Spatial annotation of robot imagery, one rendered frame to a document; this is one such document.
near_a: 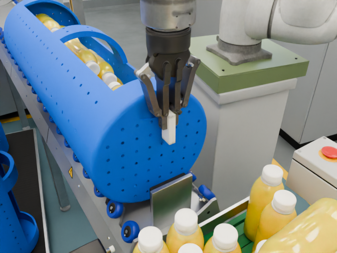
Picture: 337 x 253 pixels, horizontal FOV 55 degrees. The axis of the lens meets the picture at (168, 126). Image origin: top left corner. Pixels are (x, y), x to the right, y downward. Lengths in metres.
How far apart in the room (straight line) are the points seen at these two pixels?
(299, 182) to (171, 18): 0.45
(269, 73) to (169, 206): 0.65
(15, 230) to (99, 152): 1.05
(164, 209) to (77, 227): 1.33
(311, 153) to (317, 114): 1.73
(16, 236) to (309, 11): 1.44
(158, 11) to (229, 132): 0.79
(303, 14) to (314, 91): 1.27
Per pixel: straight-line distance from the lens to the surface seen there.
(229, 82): 1.10
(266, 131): 1.34
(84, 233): 1.97
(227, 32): 1.18
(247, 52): 1.19
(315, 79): 2.27
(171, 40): 0.53
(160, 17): 0.51
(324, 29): 1.12
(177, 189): 0.70
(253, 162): 1.41
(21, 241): 1.69
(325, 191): 0.73
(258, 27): 1.15
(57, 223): 2.06
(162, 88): 0.58
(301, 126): 2.45
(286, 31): 1.13
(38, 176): 2.16
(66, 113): 0.74
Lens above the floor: 1.53
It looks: 35 degrees down
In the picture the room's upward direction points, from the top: straight up
